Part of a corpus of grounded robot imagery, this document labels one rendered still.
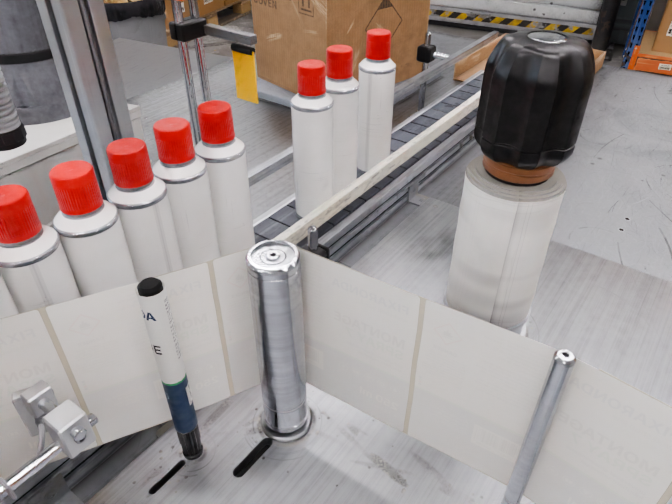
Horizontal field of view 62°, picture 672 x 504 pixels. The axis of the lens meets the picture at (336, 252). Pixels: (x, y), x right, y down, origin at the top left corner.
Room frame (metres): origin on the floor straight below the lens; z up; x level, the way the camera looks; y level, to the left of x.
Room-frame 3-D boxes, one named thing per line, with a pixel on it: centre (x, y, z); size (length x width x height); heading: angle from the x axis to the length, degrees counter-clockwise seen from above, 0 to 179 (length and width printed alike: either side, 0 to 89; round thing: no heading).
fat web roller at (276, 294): (0.30, 0.04, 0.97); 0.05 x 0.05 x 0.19
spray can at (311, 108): (0.64, 0.03, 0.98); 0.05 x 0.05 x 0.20
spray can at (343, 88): (0.70, 0.00, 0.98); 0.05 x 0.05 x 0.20
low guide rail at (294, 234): (0.74, -0.08, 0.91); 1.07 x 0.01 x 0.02; 144
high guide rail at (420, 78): (0.78, -0.02, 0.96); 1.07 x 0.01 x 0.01; 144
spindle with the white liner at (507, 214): (0.42, -0.16, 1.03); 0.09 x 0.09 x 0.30
